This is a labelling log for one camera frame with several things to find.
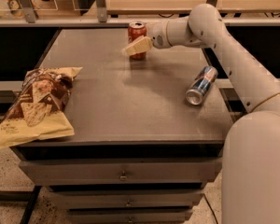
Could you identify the grey drawer cabinet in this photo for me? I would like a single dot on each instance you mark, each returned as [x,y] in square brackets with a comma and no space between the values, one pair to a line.
[125,109]

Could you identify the blue silver energy drink can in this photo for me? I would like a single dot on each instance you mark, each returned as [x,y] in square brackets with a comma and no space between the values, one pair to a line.
[201,85]

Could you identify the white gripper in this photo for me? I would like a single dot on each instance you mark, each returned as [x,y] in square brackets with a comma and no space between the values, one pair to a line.
[158,34]

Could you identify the black metal leg left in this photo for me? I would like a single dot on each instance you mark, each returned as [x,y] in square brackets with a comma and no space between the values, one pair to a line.
[30,205]

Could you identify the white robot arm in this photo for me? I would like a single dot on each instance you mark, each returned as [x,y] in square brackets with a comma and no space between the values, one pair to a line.
[251,153]

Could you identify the middle grey drawer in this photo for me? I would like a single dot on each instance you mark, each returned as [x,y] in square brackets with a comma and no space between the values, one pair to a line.
[127,198]

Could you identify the bottom grey drawer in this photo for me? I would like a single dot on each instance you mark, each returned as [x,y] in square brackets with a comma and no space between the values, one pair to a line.
[129,216]

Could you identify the grey drawer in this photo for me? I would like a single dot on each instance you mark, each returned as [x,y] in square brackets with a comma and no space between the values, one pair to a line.
[129,216]
[127,198]
[126,171]

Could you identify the red coca-cola can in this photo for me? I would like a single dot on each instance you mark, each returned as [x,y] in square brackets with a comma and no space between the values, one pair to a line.
[135,30]

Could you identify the top grey drawer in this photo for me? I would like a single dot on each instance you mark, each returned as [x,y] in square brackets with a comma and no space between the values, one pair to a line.
[126,171]

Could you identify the yellow brown chip bag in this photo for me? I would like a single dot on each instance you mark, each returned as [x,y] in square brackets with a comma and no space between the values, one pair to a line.
[38,111]

